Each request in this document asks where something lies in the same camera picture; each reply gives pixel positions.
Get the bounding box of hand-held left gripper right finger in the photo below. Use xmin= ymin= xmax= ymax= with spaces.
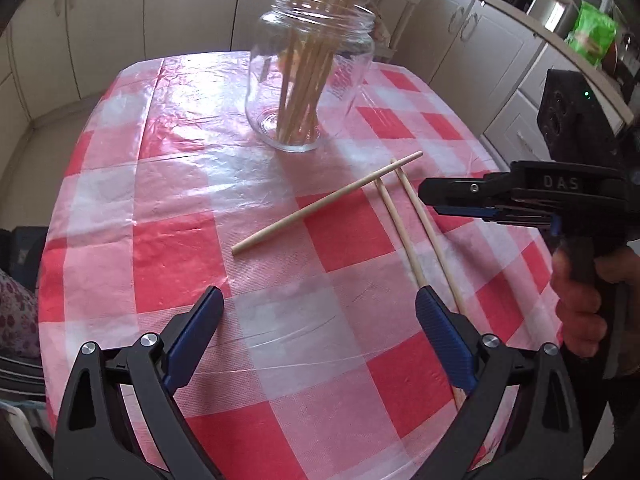
xmin=402 ymin=286 xmax=586 ymax=480

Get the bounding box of white wire trolley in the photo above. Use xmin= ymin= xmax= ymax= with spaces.
xmin=365 ymin=0 xmax=426 ymax=63

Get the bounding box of white kitchen appliance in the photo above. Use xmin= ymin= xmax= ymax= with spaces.
xmin=525 ymin=0 xmax=582 ymax=37

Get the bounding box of bundle of wooden chopsticks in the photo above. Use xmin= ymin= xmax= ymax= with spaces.
xmin=265 ymin=0 xmax=373 ymax=143

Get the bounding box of thin light wooden chopstick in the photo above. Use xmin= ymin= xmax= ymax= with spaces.
xmin=374 ymin=178 xmax=467 ymax=412
xmin=390 ymin=158 xmax=470 ymax=317

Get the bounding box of green packet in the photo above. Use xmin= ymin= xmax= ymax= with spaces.
xmin=565 ymin=1 xmax=619 ymax=67

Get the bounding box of beige kitchen countertop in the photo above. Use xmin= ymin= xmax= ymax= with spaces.
xmin=415 ymin=0 xmax=638 ymax=126

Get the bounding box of floral patterned container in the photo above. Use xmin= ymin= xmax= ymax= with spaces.
xmin=0 ymin=267 xmax=42 ymax=359

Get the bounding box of thick light wooden chopstick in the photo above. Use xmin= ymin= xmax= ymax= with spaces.
xmin=231 ymin=151 xmax=424 ymax=257

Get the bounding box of grey slatted furniture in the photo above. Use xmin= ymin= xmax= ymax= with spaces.
xmin=0 ymin=354 xmax=52 ymax=392

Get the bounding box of dark cardboard box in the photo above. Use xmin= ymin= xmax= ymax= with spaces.
xmin=0 ymin=226 xmax=49 ymax=292

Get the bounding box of clear glass jar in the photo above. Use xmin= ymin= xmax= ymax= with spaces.
xmin=245 ymin=0 xmax=376 ymax=153

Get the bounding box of red white checked tablecloth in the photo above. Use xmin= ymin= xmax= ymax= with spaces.
xmin=37 ymin=52 xmax=566 ymax=480

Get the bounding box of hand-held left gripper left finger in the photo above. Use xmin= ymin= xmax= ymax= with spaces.
xmin=52 ymin=286 xmax=225 ymax=480

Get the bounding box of person's right hand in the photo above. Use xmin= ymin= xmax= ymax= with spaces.
xmin=552 ymin=245 xmax=640 ymax=359

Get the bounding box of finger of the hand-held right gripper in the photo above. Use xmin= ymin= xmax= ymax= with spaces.
xmin=419 ymin=175 xmax=513 ymax=208
xmin=435 ymin=206 xmax=556 ymax=226

